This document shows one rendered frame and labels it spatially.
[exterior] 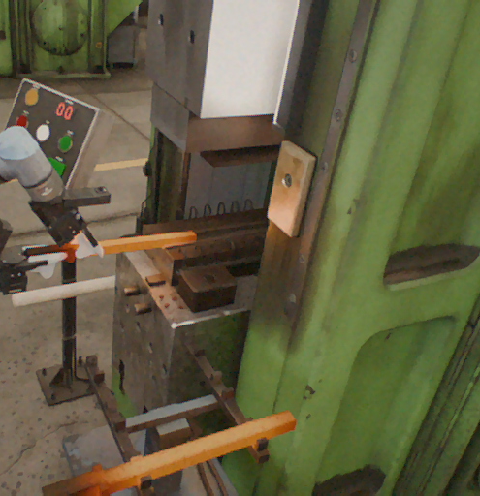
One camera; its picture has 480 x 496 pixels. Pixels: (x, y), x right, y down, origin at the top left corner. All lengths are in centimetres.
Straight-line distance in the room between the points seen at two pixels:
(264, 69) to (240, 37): 9
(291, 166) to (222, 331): 47
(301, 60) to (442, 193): 40
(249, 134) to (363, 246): 41
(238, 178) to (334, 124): 68
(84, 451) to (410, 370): 81
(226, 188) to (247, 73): 56
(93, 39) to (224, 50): 512
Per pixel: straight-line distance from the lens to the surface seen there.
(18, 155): 121
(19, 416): 239
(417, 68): 100
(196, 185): 166
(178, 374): 144
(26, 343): 268
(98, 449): 135
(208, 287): 135
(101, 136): 176
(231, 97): 123
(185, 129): 127
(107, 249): 140
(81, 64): 635
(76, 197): 130
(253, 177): 175
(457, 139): 123
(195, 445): 101
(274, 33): 124
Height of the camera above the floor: 175
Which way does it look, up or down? 31 degrees down
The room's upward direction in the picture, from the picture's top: 7 degrees clockwise
